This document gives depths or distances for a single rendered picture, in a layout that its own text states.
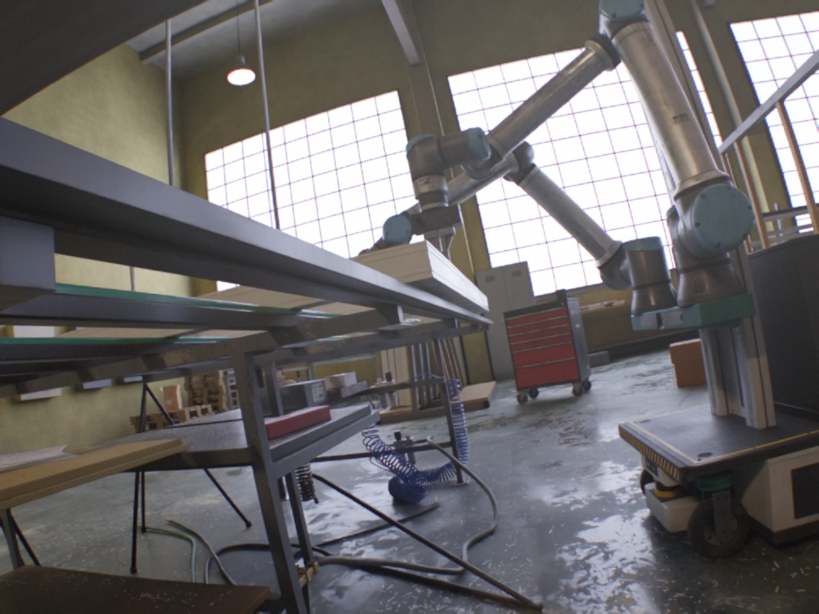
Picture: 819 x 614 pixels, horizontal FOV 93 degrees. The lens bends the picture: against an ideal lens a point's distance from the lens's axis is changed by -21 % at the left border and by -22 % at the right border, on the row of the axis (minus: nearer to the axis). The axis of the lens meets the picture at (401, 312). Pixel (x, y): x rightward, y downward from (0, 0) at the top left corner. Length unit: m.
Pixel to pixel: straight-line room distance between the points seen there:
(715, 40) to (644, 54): 9.81
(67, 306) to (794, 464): 1.52
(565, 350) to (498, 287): 3.88
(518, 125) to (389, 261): 0.67
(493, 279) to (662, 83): 7.49
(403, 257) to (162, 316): 0.46
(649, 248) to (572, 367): 3.19
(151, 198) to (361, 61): 10.96
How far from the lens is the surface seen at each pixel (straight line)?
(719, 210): 1.20
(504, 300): 8.57
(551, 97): 1.45
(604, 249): 1.95
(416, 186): 1.28
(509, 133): 1.42
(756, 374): 1.58
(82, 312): 0.56
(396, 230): 1.61
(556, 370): 4.94
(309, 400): 2.08
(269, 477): 1.00
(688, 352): 4.50
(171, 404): 8.70
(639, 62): 1.34
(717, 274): 1.37
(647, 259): 1.81
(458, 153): 1.28
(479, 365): 8.68
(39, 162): 0.23
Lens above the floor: 0.74
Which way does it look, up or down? 5 degrees up
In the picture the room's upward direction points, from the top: 10 degrees counter-clockwise
